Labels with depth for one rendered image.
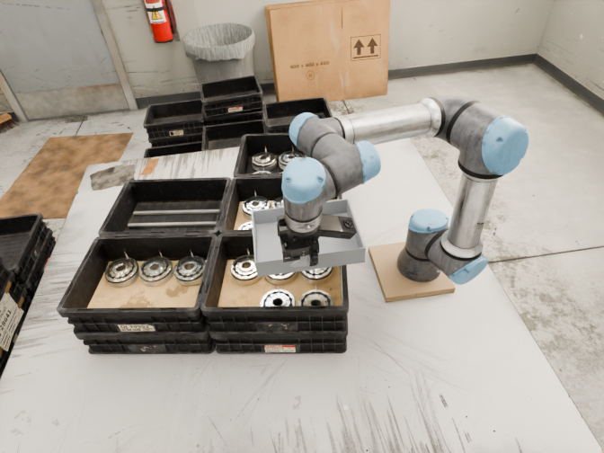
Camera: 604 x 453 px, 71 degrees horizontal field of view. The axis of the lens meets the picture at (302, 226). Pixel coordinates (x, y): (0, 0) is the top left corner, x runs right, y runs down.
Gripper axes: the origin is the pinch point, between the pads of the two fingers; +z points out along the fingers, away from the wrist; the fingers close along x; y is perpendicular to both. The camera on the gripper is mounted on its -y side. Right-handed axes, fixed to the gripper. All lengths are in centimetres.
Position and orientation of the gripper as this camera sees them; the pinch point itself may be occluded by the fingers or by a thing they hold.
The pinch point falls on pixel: (310, 260)
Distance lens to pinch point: 104.4
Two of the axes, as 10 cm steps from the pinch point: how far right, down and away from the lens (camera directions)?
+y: -9.8, 1.7, -1.1
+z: 0.0, 5.1, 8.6
